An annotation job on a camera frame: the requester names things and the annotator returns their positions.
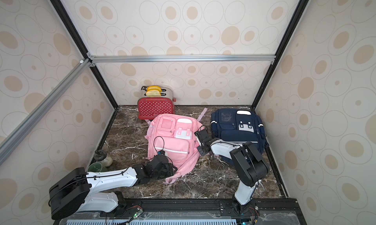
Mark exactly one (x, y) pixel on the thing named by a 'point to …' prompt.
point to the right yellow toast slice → (153, 93)
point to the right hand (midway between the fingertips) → (203, 148)
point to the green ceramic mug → (97, 167)
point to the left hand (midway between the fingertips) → (179, 171)
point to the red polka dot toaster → (150, 107)
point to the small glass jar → (100, 156)
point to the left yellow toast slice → (154, 88)
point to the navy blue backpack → (239, 124)
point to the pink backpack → (175, 135)
